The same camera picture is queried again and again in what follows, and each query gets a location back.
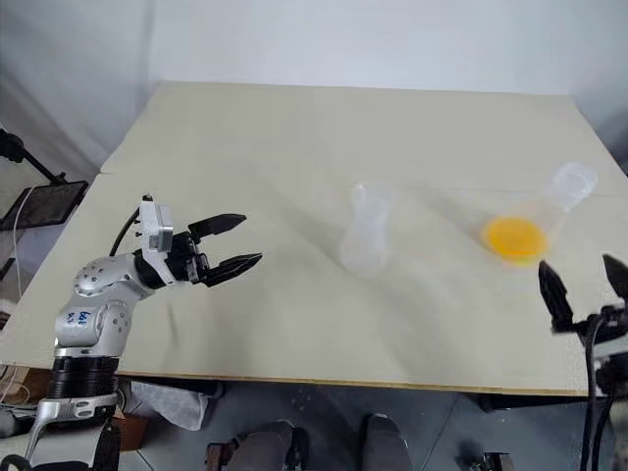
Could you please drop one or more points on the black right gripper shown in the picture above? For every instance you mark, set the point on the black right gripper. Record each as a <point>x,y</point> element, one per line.
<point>608,324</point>

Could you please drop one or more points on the clear flask with orange liquid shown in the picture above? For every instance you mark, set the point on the clear flask with orange liquid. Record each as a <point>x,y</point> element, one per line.
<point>517,240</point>

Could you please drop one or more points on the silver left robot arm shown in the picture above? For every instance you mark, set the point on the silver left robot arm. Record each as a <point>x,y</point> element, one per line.
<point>93,287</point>

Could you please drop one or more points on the brown cardboard box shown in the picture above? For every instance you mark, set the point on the brown cardboard box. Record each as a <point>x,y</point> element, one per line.
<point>131,434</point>

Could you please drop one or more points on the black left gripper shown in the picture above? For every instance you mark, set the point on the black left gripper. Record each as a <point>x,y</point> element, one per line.
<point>186,260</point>

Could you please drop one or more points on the clear empty plastic bottle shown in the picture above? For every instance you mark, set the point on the clear empty plastic bottle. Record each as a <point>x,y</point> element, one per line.
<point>365,230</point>

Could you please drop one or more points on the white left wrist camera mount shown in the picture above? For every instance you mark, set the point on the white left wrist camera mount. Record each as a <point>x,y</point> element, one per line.
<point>156,230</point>

